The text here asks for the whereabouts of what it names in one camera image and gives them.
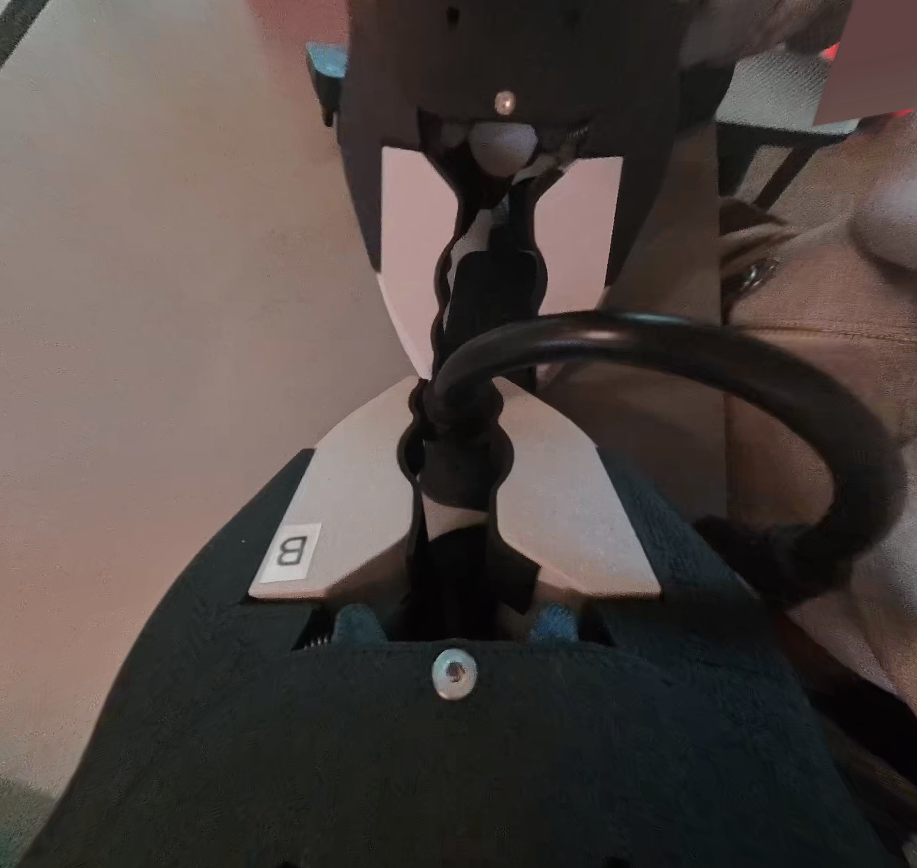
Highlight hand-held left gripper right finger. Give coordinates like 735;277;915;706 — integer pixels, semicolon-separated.
493;377;661;601

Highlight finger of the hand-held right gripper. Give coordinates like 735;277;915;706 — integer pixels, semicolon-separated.
378;144;468;382
526;155;626;316

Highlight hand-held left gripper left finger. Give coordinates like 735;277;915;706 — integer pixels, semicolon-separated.
247;374;425;601

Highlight black power cable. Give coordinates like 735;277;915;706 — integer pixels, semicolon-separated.
428;309;906;597

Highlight grey mesh office chair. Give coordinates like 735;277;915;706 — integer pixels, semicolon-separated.
716;44;861;210

